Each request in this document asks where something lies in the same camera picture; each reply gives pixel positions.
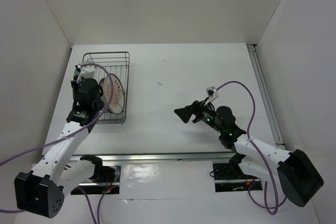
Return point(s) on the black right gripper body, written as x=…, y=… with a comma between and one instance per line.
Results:
x=205, y=114

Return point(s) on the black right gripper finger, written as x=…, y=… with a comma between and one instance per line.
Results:
x=185, y=116
x=187, y=110

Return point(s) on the orange sunburst plate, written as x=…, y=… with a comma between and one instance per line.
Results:
x=117, y=103

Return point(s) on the green red ring plate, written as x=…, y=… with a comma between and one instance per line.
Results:
x=101, y=83

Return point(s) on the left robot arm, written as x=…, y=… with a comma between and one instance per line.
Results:
x=43, y=189

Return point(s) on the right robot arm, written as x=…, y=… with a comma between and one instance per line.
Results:
x=293, y=171

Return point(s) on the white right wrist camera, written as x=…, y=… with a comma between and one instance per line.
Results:
x=212, y=94

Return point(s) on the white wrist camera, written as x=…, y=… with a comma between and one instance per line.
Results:
x=212, y=94
x=84, y=72

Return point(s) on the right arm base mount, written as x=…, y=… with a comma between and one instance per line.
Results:
x=226, y=176

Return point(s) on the aluminium frame rail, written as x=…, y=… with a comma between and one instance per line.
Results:
x=279, y=142

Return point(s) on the metal wire dish rack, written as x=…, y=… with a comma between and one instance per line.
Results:
x=117, y=63

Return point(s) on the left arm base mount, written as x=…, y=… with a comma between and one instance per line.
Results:
x=106, y=178

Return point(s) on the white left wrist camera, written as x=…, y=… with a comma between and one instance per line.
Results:
x=84, y=72

